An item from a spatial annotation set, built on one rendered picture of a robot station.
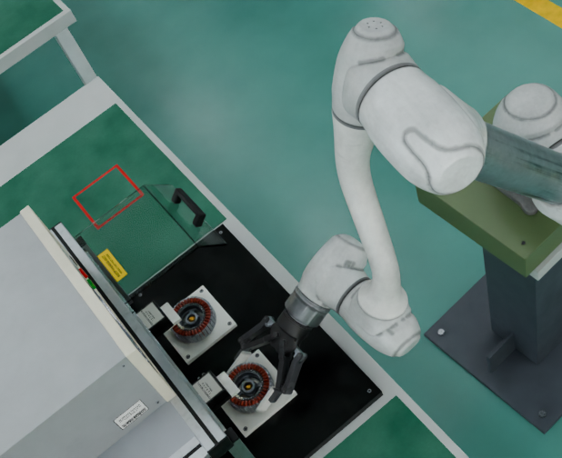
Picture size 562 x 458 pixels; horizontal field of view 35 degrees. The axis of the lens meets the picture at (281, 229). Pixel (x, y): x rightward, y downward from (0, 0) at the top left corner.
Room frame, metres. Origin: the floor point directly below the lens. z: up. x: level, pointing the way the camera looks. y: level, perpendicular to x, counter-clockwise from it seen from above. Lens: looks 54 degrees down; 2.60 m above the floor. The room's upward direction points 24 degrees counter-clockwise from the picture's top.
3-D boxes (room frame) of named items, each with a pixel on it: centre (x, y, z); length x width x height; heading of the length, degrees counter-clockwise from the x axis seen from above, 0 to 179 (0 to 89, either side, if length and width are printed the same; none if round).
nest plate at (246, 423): (0.95, 0.21, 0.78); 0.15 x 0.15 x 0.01; 17
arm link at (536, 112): (1.13, -0.59, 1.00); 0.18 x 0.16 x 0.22; 8
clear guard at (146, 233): (1.26, 0.32, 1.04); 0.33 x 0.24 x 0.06; 107
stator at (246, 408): (0.95, 0.21, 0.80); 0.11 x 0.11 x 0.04
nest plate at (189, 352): (1.18, 0.28, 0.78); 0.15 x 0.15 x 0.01; 17
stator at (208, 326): (1.18, 0.28, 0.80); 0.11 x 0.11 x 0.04
